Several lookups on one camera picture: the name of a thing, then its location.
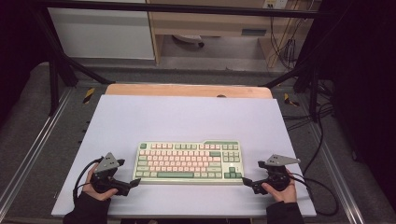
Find light wooden desk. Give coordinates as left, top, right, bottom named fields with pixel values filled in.
left=146, top=0, right=321, bottom=69

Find white cabinet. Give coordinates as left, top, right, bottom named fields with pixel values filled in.
left=47, top=0, right=156, bottom=61

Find white board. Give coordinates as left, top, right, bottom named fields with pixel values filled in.
left=50, top=94, right=318, bottom=218

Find black metal frame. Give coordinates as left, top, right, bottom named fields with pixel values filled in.
left=27, top=0, right=356, bottom=124

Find black floor cables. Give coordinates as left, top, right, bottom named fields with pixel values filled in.
left=281, top=78, right=335, bottom=176

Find office chair base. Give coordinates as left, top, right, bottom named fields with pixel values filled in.
left=171, top=34, right=206, bottom=49

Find hanging cable bundle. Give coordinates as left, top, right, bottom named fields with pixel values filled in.
left=268, top=8, right=307, bottom=71

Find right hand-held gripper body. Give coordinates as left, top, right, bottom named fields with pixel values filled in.
left=257, top=154, right=302, bottom=196

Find hand-held gripper black cable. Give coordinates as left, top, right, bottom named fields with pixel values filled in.
left=289, top=172, right=340, bottom=217
left=72, top=156, right=105, bottom=205

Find yellow and black tape strip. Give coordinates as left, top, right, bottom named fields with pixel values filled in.
left=283, top=92, right=301, bottom=107
left=82, top=87, right=96, bottom=105

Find aluminium rail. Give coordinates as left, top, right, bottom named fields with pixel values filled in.
left=0, top=87, right=73, bottom=213
left=307, top=122, right=366, bottom=224

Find left hand-held gripper black cable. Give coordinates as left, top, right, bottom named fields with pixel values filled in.
left=72, top=156, right=105, bottom=205

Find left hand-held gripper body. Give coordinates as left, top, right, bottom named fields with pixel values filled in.
left=90, top=151, right=132, bottom=197

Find pink and green keyboard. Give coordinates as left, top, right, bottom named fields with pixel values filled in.
left=132, top=139, right=246, bottom=187

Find white wall socket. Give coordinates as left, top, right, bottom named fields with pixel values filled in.
left=262, top=0, right=289, bottom=10

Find person's left hand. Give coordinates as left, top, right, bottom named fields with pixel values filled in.
left=81, top=162, right=120, bottom=202

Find wooden table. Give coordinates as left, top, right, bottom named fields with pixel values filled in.
left=105, top=82, right=274, bottom=100

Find right hand-held gripper black cable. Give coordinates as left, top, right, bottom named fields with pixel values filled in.
left=289, top=172, right=340, bottom=217

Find person's right hand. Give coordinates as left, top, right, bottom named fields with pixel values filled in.
left=261, top=169, right=299, bottom=204

